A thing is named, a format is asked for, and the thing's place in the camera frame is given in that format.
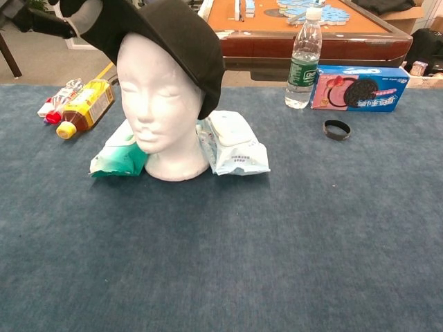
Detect blue felt table cover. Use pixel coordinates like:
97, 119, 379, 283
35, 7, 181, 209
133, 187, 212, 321
0, 84, 443, 332

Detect white foam mannequin head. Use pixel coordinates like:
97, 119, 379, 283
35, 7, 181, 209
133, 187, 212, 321
116, 31, 211, 182

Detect green wet wipes pack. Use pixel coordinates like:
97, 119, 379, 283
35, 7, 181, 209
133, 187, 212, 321
89, 119, 150, 178

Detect white framed glass partition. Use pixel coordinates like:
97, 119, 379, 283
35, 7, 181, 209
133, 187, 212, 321
65, 34, 105, 51

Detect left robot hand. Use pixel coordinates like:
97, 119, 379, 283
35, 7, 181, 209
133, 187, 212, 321
29, 0, 104, 39

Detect blue Oreo cookie box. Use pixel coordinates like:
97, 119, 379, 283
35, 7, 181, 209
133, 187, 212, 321
310, 64, 410, 113

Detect white plastic basket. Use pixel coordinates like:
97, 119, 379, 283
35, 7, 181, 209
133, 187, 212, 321
399, 61, 443, 90

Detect red-capped clear small bottle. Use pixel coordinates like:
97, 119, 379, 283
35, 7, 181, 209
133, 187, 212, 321
44, 77, 84, 125

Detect standing mahjong tile rows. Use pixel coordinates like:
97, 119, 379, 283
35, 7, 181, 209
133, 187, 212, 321
234, 0, 257, 21

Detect clear water bottle green label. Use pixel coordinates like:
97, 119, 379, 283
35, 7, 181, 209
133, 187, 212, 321
284, 6, 323, 110

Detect light blue wet wipes pack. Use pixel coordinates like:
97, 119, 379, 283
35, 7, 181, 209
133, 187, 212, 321
195, 109, 271, 176

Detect brown cardboard box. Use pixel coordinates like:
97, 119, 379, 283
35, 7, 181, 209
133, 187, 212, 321
379, 0, 443, 35

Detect small red white box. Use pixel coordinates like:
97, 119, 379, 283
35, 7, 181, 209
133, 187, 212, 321
37, 96, 53, 118

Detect dark wooden furniture leg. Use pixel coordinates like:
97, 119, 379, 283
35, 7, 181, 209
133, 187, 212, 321
0, 33, 23, 78

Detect yellow-capped tea bottle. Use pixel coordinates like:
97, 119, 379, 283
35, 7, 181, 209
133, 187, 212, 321
55, 78, 116, 140

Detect black baseball cap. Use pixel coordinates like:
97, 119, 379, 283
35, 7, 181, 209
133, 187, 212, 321
80, 0, 226, 121

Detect brown mahjong table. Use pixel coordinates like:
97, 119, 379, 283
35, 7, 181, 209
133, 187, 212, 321
204, 0, 415, 82

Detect blue mahjong tile pile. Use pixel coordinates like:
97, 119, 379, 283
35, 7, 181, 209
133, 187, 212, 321
276, 0, 352, 27

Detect black backpack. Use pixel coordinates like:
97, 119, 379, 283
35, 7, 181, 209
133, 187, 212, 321
403, 28, 443, 75

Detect black rubber wristband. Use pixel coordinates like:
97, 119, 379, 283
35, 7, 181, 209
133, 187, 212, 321
323, 118, 352, 141

